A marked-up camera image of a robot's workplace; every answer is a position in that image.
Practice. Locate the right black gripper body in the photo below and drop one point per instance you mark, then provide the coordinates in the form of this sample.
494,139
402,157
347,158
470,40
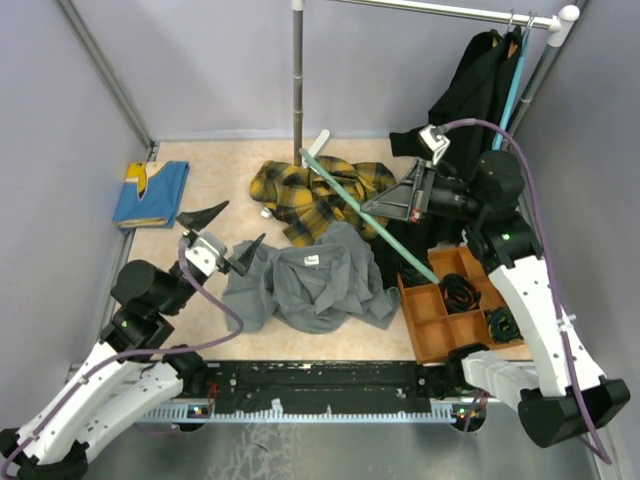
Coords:
452,199

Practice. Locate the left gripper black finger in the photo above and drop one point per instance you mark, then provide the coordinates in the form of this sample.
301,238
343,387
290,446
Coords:
199,220
240,264

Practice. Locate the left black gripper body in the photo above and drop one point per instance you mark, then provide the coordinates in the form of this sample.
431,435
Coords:
184,277

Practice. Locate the grey button-up shirt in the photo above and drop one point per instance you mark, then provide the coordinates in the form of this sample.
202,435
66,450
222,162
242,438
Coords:
314,289

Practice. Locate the teal plastic hanger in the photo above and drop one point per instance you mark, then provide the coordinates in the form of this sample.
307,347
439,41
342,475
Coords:
515,82
369,219

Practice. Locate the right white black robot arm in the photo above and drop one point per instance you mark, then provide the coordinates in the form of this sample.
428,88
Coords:
568,394

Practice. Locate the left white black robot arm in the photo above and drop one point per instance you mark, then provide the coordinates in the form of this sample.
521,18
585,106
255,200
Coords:
129,371

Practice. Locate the folded blue shirt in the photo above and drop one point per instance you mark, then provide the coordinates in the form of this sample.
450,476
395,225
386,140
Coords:
151,194

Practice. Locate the rolled dark green tie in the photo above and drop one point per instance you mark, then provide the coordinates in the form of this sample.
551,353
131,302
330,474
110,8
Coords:
411,277

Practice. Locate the black hanging garments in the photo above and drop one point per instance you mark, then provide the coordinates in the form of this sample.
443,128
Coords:
479,89

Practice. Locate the white rack foot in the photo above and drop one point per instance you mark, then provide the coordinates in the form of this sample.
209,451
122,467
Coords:
315,147

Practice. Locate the rolled black orange tie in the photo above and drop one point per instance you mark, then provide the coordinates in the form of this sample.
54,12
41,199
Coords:
459,294

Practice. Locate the orange wooden compartment tray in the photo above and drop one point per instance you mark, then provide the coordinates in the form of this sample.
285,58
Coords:
442,319

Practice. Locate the rolled dark blue tie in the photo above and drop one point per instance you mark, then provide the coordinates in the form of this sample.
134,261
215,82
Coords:
501,325

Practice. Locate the metal clothes rack pole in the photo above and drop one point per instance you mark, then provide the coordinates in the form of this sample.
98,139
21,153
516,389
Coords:
298,35

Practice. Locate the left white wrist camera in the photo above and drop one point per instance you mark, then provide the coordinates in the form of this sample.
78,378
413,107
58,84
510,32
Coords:
205,252

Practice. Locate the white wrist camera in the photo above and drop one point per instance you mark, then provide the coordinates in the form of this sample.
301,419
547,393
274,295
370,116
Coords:
435,140
205,252

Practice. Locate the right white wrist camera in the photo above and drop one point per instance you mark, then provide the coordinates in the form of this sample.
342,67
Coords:
435,140

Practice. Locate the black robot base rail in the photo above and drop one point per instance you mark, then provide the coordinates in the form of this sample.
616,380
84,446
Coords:
315,387

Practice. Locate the horizontal metal clothes rail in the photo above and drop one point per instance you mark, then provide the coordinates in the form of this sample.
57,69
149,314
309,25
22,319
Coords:
568,14

